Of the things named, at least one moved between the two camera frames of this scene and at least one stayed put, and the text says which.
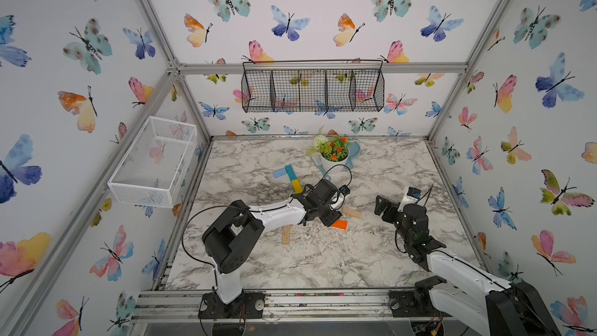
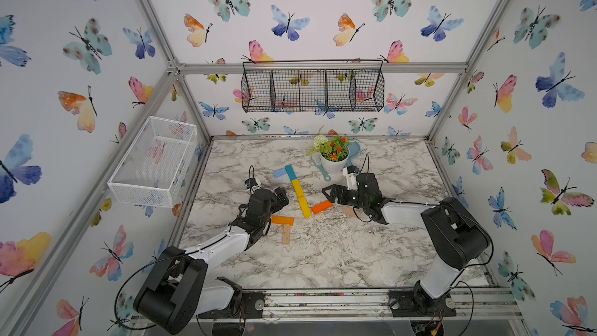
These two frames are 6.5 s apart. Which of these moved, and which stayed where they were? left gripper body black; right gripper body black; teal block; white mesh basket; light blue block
Moved: right gripper body black; left gripper body black
Stayed: teal block; white mesh basket; light blue block
